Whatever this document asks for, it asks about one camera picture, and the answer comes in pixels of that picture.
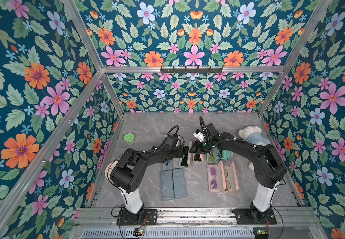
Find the grey case with red glasses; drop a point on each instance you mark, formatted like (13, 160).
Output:
(166, 166)

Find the aluminium front rail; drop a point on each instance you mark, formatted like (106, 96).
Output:
(223, 216)

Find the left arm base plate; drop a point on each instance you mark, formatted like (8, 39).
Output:
(144, 217)

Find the cream analog clock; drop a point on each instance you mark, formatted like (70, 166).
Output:
(109, 170)

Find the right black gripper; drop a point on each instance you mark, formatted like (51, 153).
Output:
(196, 148)

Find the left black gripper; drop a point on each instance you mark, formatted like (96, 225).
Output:
(180, 154)

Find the pink case with brown glasses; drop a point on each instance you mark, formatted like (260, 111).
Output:
(199, 158)

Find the green case with black glasses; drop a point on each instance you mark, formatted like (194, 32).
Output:
(225, 155)

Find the grey case with black glasses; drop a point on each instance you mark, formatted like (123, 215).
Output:
(184, 162)

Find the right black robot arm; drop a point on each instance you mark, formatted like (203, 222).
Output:
(268, 166)

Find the black hook rack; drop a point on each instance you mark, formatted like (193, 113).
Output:
(194, 69)

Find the grey case with white glasses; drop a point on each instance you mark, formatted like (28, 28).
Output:
(167, 185)

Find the white teddy bear blue shirt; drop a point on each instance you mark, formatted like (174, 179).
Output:
(253, 135)

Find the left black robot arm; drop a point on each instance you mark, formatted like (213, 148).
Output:
(127, 171)

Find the green lidded small jar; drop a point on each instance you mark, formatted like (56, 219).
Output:
(129, 138)

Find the green case with olive glasses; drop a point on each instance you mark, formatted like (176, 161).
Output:
(213, 156)

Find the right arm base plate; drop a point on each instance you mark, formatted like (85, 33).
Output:
(244, 215)

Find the grey case with yellow glasses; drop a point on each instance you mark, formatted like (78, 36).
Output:
(179, 185)

